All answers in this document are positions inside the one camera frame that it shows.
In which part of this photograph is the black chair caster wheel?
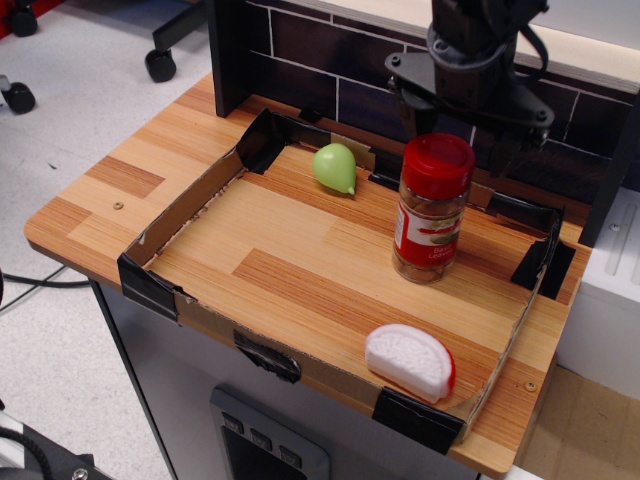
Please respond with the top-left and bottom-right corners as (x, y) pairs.
(144, 50), (177, 83)

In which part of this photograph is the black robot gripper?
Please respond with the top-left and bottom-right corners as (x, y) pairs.
(385, 37), (554, 178)

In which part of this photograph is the black caster wheel left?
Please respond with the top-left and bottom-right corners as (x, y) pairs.
(0, 75), (36, 114)

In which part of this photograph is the white red toy cheese wedge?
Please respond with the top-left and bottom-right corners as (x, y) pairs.
(365, 324), (456, 403)

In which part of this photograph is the cardboard fence with black tape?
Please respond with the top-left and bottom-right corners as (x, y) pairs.
(118, 106), (568, 457)

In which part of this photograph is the dark brick backsplash panel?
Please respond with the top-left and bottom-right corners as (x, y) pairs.
(206, 1), (639, 240)

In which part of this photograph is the black floor cable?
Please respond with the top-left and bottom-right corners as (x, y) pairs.
(0, 264), (92, 312)

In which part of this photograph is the black chair base leg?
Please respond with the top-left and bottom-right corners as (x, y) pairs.
(152, 1), (207, 52)

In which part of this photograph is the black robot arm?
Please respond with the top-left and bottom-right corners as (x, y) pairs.
(385, 1), (554, 177)

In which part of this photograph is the white aluminium frame block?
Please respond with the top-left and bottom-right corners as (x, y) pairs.
(581, 188), (639, 310)

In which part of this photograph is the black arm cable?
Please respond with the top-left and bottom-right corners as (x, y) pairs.
(514, 24), (551, 81)

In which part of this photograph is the red-capped basil spice bottle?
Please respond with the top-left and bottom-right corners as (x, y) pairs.
(393, 133), (476, 284)

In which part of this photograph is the green toy pear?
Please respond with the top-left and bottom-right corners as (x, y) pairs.
(312, 143), (357, 195)

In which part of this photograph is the grey control panel with buttons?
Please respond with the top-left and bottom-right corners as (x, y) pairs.
(210, 388), (331, 480)

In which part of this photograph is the black metal bracket with screw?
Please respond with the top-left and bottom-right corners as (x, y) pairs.
(1, 426), (109, 479)

